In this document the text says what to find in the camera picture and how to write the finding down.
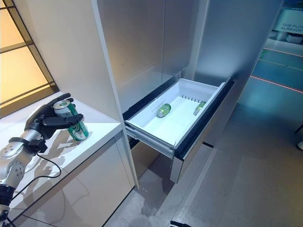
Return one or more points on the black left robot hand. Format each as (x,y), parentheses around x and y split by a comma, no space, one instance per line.
(38,118)

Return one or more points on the tall green drink can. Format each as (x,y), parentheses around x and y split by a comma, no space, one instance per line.
(79,132)

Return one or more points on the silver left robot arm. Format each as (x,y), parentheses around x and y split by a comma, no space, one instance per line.
(16,170)

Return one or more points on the white fridge drawer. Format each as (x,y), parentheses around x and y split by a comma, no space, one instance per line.
(154,127)

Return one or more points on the silver fridge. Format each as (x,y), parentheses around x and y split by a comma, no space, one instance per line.
(132,47)

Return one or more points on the white glossy counter cabinet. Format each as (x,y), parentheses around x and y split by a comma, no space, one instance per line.
(94,165)

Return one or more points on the tall white cabinet panel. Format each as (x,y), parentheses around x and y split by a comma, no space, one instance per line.
(71,47)

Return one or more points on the dark framed lit window screen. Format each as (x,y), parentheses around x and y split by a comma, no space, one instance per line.
(14,30)

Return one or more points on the green drink bottle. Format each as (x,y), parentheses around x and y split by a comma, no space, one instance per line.
(200,107)

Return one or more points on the white shoe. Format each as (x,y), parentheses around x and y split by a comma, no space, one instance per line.
(300,144)

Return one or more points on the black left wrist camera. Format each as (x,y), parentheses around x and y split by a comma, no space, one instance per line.
(35,144)

